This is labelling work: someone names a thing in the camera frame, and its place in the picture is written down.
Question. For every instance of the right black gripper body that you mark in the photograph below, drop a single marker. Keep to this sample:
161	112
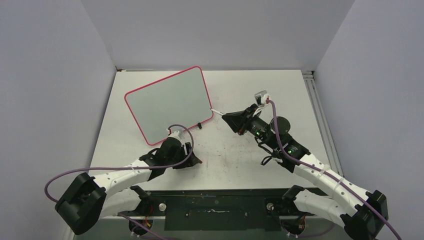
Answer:
255	125

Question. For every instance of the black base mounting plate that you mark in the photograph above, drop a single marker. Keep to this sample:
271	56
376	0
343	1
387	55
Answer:
218	210

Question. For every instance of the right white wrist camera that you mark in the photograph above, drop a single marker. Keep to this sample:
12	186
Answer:
261	98

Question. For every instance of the right aluminium rail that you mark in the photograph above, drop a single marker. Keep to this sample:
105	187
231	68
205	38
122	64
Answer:
328	142

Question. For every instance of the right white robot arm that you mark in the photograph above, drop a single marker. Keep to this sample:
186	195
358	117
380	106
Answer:
361	213

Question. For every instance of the pink framed whiteboard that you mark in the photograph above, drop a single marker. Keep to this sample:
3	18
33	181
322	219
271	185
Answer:
181	98

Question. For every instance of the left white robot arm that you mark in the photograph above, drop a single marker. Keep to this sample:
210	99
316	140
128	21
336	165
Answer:
91	198

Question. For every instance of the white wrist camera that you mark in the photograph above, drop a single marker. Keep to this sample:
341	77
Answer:
261	98
177	134

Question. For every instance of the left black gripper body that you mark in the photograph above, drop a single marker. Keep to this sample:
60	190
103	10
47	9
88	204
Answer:
180	155

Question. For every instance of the white whiteboard marker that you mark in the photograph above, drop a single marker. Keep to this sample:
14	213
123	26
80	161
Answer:
217	112

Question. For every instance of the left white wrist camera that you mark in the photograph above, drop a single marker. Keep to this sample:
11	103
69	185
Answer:
177	134

